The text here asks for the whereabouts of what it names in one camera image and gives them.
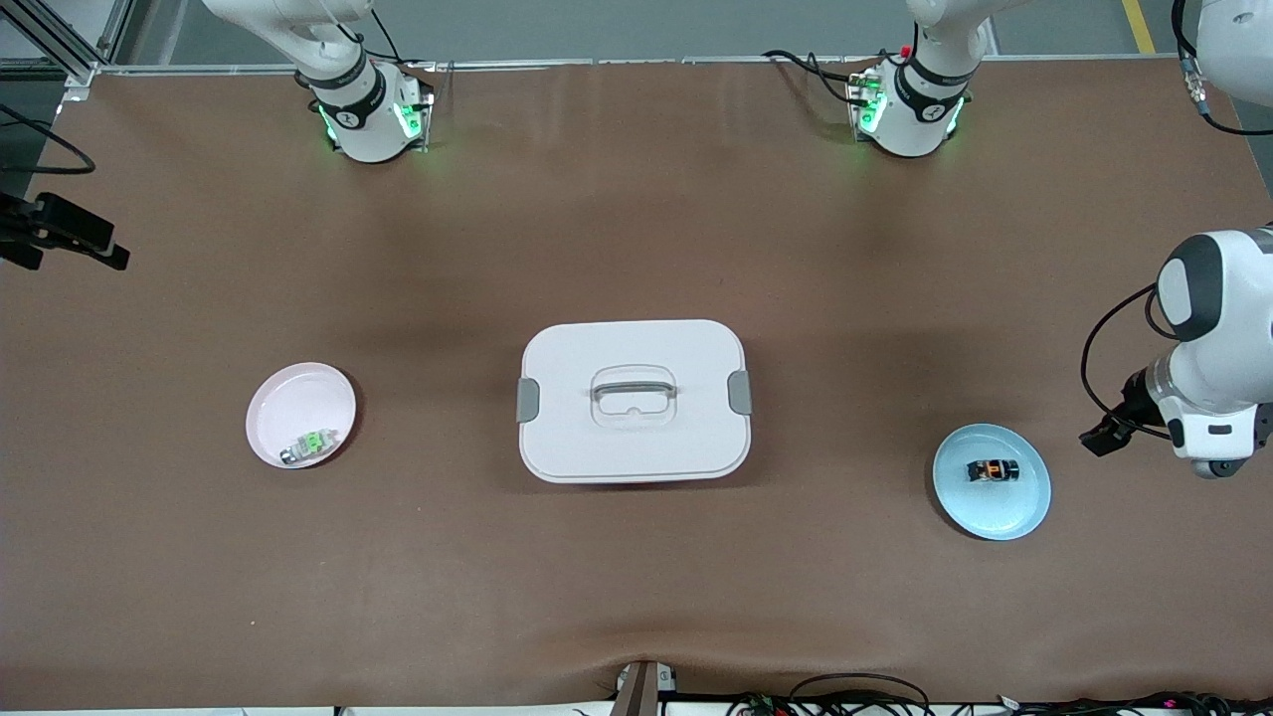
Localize white lidded storage box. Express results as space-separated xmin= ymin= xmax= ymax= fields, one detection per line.
xmin=516 ymin=319 xmax=754 ymax=485

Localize light blue round plate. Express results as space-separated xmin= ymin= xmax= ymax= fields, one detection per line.
xmin=932 ymin=424 xmax=1052 ymax=542

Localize pink round plate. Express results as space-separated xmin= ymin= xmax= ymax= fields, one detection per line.
xmin=245 ymin=362 xmax=358 ymax=470

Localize metal table edge strip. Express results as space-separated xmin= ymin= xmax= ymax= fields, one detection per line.
xmin=99 ymin=55 xmax=1194 ymax=77

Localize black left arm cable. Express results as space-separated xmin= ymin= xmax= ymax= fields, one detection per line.
xmin=1080 ymin=0 xmax=1273 ymax=441

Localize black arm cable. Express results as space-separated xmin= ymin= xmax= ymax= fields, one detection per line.
xmin=0 ymin=102 xmax=97 ymax=176
xmin=1080 ymin=0 xmax=1273 ymax=441

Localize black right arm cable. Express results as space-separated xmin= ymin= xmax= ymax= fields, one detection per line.
xmin=0 ymin=102 xmax=97 ymax=176

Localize aluminium frame post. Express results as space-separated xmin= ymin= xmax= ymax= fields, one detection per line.
xmin=0 ymin=0 xmax=135 ymax=98

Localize black cable bundle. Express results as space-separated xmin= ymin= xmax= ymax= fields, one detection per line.
xmin=726 ymin=673 xmax=1273 ymax=716

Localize green push-button switch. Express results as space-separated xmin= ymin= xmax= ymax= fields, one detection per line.
xmin=278 ymin=428 xmax=339 ymax=466

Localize black right base cable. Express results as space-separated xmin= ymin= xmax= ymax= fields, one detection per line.
xmin=370 ymin=8 xmax=436 ymax=67

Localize black left base cables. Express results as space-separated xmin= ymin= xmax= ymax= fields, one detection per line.
xmin=762 ymin=48 xmax=866 ymax=105

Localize metal table bracket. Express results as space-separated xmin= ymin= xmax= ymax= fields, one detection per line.
xmin=611 ymin=660 xmax=679 ymax=716

